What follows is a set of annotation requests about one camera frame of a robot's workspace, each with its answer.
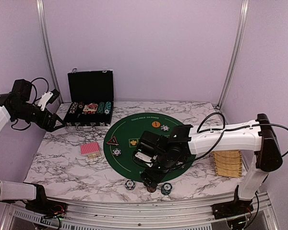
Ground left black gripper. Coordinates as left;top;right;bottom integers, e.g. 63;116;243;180
12;103;65;132

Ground brown chip stack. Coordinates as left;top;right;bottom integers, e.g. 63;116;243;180
146;187;156;193

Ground triangular all-in button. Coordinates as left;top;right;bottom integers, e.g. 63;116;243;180
106;137;119;146

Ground orange round dealer button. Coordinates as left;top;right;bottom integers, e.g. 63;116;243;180
152;121;161;128

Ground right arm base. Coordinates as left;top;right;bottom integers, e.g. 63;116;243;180
211;201;254;219

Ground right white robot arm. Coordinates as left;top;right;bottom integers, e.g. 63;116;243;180
132;114;288;215

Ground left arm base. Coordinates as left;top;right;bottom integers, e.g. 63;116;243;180
25;199;67;219

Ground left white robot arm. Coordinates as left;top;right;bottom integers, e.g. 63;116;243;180
0;79;65;213

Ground teal chip stack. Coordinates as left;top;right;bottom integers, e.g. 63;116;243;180
161;183;172;196

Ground blue beige chips in case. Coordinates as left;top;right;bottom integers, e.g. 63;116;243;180
69;102;78;114

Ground brown hundred chips in case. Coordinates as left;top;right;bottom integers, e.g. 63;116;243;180
78;102;84;109

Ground card deck in case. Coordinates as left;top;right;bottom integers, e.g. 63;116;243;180
83;103;98;114

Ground red playing card deck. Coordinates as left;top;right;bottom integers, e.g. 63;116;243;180
80;142;101;160

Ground black poker chip case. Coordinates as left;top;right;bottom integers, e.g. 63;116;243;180
64;70;114;127

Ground green chip row in case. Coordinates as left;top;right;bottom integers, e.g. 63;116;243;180
96;102;105;115

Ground round green poker mat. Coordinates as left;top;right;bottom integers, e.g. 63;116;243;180
103;113;195;182

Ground teal chip row in case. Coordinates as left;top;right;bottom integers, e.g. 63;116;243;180
104;102;111;115

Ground woven bamboo mat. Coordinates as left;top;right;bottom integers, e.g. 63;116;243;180
212;150;242;178

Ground chrome case handle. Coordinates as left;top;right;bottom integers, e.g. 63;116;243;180
75;123;95;131

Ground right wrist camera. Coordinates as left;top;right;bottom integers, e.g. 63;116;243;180
133;151;156;168

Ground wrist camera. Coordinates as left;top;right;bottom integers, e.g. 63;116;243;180
37;89;60;111
133;151;156;168

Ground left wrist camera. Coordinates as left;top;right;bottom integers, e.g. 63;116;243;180
37;89;60;111

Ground front aluminium rail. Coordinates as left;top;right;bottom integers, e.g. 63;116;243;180
0;192;280;230

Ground left aluminium frame post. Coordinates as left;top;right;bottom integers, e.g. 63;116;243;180
36;0;60;91

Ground aluminium frame post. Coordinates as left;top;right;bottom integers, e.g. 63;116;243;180
216;0;250;110
36;0;60;91

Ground right aluminium frame post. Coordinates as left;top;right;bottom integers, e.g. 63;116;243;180
216;0;250;110

